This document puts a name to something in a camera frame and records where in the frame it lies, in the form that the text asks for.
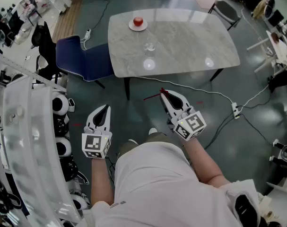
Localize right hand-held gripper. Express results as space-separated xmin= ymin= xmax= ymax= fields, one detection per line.
xmin=159 ymin=90 xmax=208 ymax=142

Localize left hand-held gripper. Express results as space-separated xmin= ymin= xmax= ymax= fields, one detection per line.
xmin=81 ymin=105 xmax=113 ymax=159

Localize clear drinking glass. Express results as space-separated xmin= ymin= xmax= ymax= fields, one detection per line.
xmin=143 ymin=41 xmax=157 ymax=57

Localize person's left forearm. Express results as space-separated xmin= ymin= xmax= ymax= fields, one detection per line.
xmin=89 ymin=157 xmax=115 ymax=208

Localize person's right forearm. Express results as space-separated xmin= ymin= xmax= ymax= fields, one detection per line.
xmin=181 ymin=136 xmax=232 ymax=189

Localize person's olive trousers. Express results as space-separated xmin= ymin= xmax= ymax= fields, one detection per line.
xmin=118 ymin=132 xmax=173 ymax=156

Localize white backpack with black disc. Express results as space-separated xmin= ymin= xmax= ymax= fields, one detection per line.
xmin=55 ymin=137 xmax=72 ymax=157
xmin=52 ymin=93 xmax=70 ymax=116

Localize blue upholstered chair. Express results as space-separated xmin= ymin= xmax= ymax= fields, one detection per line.
xmin=55 ymin=35 xmax=116 ymax=90

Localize white metal shelf rack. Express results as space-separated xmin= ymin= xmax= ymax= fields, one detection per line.
xmin=0 ymin=47 xmax=84 ymax=227

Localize person in white shirt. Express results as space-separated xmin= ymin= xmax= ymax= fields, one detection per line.
xmin=81 ymin=141 xmax=265 ymax=227

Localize black office chair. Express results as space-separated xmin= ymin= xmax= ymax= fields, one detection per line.
xmin=30 ymin=21 xmax=64 ymax=81

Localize white round plate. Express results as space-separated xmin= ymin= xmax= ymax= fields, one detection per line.
xmin=128 ymin=17 xmax=148 ymax=32

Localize grey chair with black legs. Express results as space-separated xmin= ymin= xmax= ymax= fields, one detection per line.
xmin=208 ymin=0 xmax=242 ymax=32

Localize white and black floor device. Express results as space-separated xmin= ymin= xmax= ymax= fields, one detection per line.
xmin=269 ymin=139 xmax=287 ymax=168

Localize black pouch on shirt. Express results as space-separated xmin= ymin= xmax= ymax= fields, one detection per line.
xmin=234 ymin=193 xmax=255 ymax=227

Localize long white cable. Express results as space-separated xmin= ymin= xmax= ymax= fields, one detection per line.
xmin=133 ymin=76 xmax=236 ymax=105

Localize black floor cable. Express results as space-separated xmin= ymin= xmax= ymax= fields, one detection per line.
xmin=204 ymin=112 xmax=274 ymax=150

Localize thin black cable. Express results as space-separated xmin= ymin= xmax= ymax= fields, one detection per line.
xmin=89 ymin=0 xmax=111 ymax=31

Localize white desk frame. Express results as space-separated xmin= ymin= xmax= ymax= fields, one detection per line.
xmin=246 ymin=29 xmax=287 ymax=73

